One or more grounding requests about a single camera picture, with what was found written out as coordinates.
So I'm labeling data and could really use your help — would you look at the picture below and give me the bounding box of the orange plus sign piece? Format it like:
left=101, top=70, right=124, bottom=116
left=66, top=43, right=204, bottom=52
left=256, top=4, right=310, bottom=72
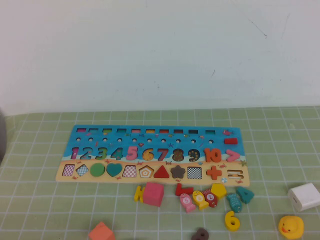
left=206, top=165, right=223, bottom=181

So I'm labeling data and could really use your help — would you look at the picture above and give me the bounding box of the yellow equals sign piece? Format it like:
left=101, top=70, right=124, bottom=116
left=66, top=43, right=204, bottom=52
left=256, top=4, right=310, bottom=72
left=133, top=185, right=146, bottom=203

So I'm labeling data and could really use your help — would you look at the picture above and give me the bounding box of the yellow pentagon piece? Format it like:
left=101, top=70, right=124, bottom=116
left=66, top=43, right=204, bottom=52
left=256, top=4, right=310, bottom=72
left=210, top=182, right=228, bottom=200

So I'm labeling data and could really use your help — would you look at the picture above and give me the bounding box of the brown number eight piece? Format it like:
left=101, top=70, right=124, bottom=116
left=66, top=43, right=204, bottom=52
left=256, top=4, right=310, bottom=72
left=191, top=227, right=210, bottom=240

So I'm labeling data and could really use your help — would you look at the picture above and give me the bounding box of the pink wooden fish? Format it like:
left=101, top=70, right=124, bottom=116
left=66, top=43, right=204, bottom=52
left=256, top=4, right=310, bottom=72
left=179, top=193, right=197, bottom=214

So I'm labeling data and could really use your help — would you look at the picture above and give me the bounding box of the red wooden fish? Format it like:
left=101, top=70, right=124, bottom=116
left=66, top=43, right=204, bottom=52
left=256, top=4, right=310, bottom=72
left=201, top=189, right=218, bottom=208

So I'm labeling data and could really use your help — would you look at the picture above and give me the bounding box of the white plastic box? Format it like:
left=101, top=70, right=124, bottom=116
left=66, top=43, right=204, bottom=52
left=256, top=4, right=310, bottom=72
left=287, top=182, right=320, bottom=213

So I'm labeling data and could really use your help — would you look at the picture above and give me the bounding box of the teal heart piece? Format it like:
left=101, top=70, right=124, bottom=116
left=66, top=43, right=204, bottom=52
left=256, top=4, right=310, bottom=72
left=106, top=163, right=123, bottom=178

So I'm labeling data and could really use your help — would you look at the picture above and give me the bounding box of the red number seven piece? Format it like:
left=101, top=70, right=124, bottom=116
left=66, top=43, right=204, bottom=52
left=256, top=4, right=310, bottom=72
left=174, top=182, right=194, bottom=197

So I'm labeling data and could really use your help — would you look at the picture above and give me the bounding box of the red triangle piece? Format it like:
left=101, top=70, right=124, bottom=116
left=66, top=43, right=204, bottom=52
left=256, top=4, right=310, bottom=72
left=153, top=164, right=170, bottom=179

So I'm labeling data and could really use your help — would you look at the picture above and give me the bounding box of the orange cube block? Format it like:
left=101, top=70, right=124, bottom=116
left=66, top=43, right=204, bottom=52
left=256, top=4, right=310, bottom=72
left=87, top=221, right=116, bottom=240

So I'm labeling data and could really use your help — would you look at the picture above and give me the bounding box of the green circle piece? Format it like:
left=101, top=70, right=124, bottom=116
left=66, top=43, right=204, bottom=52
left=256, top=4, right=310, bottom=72
left=89, top=162, right=106, bottom=178

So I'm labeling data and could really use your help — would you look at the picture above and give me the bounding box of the pink cube block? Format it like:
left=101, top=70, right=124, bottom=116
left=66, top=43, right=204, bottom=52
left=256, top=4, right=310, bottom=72
left=142, top=181, right=165, bottom=208

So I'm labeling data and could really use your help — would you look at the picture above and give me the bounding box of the pink greater-than sign piece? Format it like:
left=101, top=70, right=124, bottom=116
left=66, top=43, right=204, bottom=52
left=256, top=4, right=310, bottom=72
left=225, top=149, right=241, bottom=163

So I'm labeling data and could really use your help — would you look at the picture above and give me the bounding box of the pink number five piece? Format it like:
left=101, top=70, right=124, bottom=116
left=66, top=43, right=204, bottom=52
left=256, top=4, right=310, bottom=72
left=125, top=145, right=140, bottom=161

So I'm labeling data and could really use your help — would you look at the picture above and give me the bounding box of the yellow wooden fish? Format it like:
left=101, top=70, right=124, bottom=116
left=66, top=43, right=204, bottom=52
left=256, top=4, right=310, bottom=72
left=191, top=190, right=210, bottom=211

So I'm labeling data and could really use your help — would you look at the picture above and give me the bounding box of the brown star piece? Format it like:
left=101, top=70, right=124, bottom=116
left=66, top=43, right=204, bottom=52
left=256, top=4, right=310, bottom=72
left=170, top=164, right=188, bottom=179

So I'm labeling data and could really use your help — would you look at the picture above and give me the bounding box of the blue wooden puzzle board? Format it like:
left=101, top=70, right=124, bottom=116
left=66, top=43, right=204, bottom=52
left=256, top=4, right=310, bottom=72
left=54, top=124, right=251, bottom=187

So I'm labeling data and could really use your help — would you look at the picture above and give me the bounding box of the orange number ten piece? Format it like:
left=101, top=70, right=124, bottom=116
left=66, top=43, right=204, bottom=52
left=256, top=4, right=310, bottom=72
left=203, top=147, right=223, bottom=163

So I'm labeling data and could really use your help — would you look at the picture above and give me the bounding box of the yellow number six piece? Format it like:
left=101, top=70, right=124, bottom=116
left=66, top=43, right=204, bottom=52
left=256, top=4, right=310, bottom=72
left=224, top=210, right=241, bottom=232

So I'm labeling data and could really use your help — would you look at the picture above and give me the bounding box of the teal wooden fish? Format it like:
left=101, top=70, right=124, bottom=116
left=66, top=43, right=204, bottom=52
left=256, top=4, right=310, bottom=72
left=226, top=192, right=243, bottom=213

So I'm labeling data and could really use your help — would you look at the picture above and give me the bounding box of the yellow rubber duck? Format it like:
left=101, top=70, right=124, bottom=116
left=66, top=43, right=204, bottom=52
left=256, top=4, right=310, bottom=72
left=278, top=215, right=305, bottom=238

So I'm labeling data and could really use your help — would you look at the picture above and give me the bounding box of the teal number four piece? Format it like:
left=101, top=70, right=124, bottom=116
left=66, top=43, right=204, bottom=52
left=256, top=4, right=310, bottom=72
left=236, top=186, right=255, bottom=205

